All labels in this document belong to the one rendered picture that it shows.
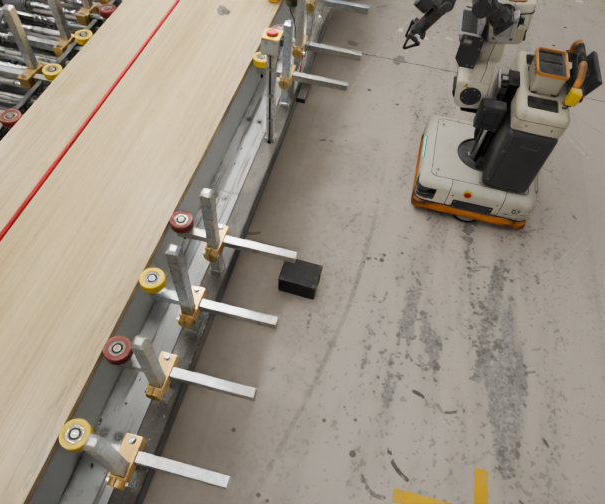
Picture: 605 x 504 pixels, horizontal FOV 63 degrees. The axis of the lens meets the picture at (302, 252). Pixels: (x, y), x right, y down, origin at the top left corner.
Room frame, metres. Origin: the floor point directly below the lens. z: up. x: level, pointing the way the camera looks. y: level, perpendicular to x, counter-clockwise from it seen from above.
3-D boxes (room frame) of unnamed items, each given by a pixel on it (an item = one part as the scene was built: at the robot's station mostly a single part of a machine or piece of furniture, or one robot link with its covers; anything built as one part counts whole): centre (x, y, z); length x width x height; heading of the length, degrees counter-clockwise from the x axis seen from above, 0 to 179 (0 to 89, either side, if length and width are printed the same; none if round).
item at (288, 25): (1.98, 0.16, 0.89); 0.04 x 0.04 x 0.48; 82
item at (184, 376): (0.53, 0.31, 0.81); 0.43 x 0.03 x 0.04; 82
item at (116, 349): (0.56, 0.50, 0.85); 0.08 x 0.08 x 0.11
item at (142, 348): (0.50, 0.38, 0.87); 0.04 x 0.04 x 0.48; 82
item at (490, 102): (2.22, -0.81, 0.68); 0.28 x 0.27 x 0.25; 171
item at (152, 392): (0.52, 0.38, 0.81); 0.14 x 0.06 x 0.05; 172
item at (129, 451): (0.27, 0.41, 0.81); 0.14 x 0.06 x 0.05; 172
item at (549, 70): (2.23, -1.10, 0.87); 0.23 x 0.15 x 0.11; 171
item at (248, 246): (1.02, 0.24, 0.83); 0.43 x 0.03 x 0.04; 82
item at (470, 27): (2.29, -0.70, 0.99); 0.28 x 0.16 x 0.22; 171
